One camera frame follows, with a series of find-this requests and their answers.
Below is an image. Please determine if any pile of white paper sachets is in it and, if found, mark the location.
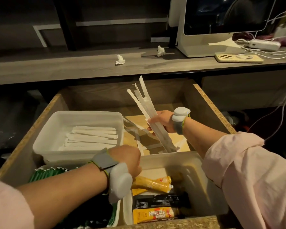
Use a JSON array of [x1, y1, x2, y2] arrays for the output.
[[58, 125, 119, 151]]

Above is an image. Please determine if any deep white plastic bin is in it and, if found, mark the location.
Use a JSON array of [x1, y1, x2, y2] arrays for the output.
[[122, 151, 230, 225]]

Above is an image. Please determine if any shallow white plastic tray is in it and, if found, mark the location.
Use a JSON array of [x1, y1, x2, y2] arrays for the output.
[[33, 111, 124, 163]]

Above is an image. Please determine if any wooden drawer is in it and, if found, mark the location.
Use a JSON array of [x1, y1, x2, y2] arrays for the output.
[[0, 83, 238, 229]]

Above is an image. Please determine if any white container with green packets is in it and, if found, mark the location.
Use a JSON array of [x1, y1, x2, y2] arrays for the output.
[[37, 162, 123, 229]]

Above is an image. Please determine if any white computer monitor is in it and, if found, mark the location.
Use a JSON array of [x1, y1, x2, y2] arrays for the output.
[[176, 0, 278, 58]]

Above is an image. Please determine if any bundle of paper-wrapped sticks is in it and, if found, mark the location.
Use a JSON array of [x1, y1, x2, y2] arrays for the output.
[[126, 75, 180, 153]]

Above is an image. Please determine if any yellow drink sachet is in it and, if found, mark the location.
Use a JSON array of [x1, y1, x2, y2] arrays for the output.
[[133, 176, 172, 186], [132, 184, 174, 195]]

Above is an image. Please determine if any grey white right wrist tracker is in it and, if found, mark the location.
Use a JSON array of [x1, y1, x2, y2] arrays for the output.
[[171, 107, 191, 135]]

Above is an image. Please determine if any person's left forearm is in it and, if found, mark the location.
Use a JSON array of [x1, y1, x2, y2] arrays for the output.
[[14, 162, 110, 229]]

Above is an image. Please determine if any person's pink sleeve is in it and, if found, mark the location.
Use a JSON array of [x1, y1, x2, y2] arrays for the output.
[[0, 177, 35, 229], [201, 131, 286, 229]]

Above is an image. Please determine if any row of green packets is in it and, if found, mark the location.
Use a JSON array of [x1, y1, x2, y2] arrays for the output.
[[29, 166, 79, 184]]

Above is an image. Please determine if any white power adapter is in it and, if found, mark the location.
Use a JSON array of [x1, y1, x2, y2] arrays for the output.
[[249, 39, 282, 51]]

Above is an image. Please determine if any black coffee packet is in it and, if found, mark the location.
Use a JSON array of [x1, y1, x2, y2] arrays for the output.
[[133, 194, 185, 210]]

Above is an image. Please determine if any grey white wrist tracker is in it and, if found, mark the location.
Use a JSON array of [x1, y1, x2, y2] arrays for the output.
[[91, 148, 133, 204], [171, 107, 191, 135]]

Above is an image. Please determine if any person's pink right sleeve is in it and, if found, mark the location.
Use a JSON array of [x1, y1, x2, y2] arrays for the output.
[[201, 131, 286, 229]]

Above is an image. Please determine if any person's right forearm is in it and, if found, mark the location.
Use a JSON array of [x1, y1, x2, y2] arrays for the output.
[[181, 118, 232, 162]]

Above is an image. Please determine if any white cable bundle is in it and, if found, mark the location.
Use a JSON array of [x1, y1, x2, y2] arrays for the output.
[[233, 10, 286, 60]]

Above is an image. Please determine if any yellow red coffee sachet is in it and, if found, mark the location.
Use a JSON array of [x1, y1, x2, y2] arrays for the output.
[[133, 207, 180, 224]]

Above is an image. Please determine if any person's left hand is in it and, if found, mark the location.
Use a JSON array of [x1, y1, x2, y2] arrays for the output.
[[108, 145, 142, 183]]

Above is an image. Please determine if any hanging grey cable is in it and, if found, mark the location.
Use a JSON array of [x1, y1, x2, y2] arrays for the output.
[[247, 82, 286, 142]]

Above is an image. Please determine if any person's pink left sleeve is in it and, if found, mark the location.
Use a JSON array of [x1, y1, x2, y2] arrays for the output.
[[0, 177, 35, 229]]

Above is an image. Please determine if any grey white left wrist tracker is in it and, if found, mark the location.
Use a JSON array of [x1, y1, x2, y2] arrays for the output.
[[91, 148, 133, 204]]

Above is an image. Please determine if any person's right hand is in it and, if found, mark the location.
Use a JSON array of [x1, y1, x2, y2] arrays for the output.
[[147, 110, 176, 136]]

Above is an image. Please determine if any beige smartphone with ring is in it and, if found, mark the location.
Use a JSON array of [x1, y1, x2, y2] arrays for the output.
[[214, 52, 264, 64]]

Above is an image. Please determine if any clear plastic wrapper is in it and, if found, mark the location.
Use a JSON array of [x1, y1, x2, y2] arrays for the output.
[[122, 116, 159, 147]]

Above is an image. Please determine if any white screen on black stand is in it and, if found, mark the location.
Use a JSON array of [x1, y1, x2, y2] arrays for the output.
[[166, 0, 187, 48]]

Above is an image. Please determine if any white charger plug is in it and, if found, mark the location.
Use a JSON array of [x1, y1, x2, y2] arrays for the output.
[[274, 26, 286, 39]]

